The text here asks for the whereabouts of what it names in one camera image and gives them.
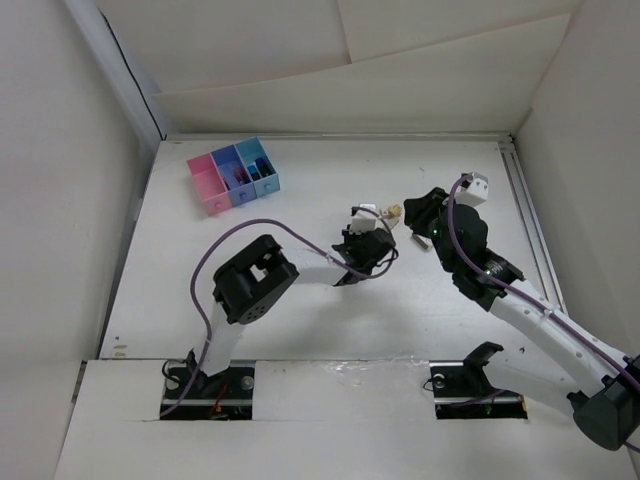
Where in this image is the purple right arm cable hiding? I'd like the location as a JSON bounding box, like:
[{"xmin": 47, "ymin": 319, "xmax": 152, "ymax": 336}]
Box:
[{"xmin": 447, "ymin": 173, "xmax": 640, "ymax": 449}]

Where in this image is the red transparent pen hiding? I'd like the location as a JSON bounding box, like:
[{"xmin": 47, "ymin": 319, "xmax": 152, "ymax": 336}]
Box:
[
  {"xmin": 225, "ymin": 164, "xmax": 241, "ymax": 189},
  {"xmin": 234, "ymin": 167, "xmax": 250, "ymax": 185}
]

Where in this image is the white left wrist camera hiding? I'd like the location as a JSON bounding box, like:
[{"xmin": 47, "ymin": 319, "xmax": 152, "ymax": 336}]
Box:
[{"xmin": 348, "ymin": 203, "xmax": 378, "ymax": 234}]

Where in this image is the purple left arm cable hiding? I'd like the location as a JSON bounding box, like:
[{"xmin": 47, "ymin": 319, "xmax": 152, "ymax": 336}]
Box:
[{"xmin": 160, "ymin": 202, "xmax": 400, "ymax": 419}]

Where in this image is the dirty white eraser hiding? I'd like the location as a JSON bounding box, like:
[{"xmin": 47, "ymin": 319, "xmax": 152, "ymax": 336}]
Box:
[{"xmin": 411, "ymin": 234, "xmax": 432, "ymax": 252}]

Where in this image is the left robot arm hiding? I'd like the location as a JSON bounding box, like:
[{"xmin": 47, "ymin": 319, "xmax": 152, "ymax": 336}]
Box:
[{"xmin": 187, "ymin": 228, "xmax": 397, "ymax": 397}]

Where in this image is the yellow eraser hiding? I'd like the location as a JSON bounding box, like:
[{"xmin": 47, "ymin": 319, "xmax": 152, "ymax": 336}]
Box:
[{"xmin": 386, "ymin": 204, "xmax": 402, "ymax": 218}]

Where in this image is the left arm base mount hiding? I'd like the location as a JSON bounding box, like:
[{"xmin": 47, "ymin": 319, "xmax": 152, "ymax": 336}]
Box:
[{"xmin": 159, "ymin": 352, "xmax": 255, "ymax": 421}]

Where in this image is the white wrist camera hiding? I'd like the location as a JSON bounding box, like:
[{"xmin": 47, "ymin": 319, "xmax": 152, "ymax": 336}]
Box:
[
  {"xmin": 455, "ymin": 172, "xmax": 489, "ymax": 208},
  {"xmin": 348, "ymin": 203, "xmax": 378, "ymax": 234}
]

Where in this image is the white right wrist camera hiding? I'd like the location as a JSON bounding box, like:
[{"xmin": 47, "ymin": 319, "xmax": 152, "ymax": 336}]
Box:
[{"xmin": 455, "ymin": 172, "xmax": 489, "ymax": 208}]

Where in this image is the blue drawer container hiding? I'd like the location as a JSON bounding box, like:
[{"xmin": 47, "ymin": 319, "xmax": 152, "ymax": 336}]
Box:
[{"xmin": 235, "ymin": 137, "xmax": 280, "ymax": 198}]

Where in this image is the pink drawer container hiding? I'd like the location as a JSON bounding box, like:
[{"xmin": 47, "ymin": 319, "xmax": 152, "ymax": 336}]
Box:
[{"xmin": 187, "ymin": 153, "xmax": 232, "ymax": 216}]

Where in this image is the purple capped black highlighter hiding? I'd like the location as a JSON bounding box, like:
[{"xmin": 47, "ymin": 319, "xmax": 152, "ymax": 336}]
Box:
[{"xmin": 255, "ymin": 157, "xmax": 272, "ymax": 178}]

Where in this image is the purple drawer container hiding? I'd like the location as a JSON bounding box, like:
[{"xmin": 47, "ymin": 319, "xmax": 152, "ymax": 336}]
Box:
[{"xmin": 211, "ymin": 145, "xmax": 257, "ymax": 207}]

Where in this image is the blue capped black highlighter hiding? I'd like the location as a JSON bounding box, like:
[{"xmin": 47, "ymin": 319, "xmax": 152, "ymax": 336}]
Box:
[{"xmin": 247, "ymin": 165, "xmax": 261, "ymax": 181}]

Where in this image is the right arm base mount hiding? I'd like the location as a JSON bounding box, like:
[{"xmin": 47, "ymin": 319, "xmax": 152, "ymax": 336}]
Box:
[{"xmin": 422, "ymin": 342, "xmax": 528, "ymax": 420}]

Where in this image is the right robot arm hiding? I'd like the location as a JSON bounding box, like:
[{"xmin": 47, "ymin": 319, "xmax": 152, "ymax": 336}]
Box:
[{"xmin": 404, "ymin": 182, "xmax": 639, "ymax": 451}]

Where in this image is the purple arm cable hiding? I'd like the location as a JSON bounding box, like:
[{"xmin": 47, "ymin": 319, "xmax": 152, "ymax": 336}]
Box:
[
  {"xmin": 447, "ymin": 173, "xmax": 640, "ymax": 449},
  {"xmin": 160, "ymin": 202, "xmax": 400, "ymax": 419}
]

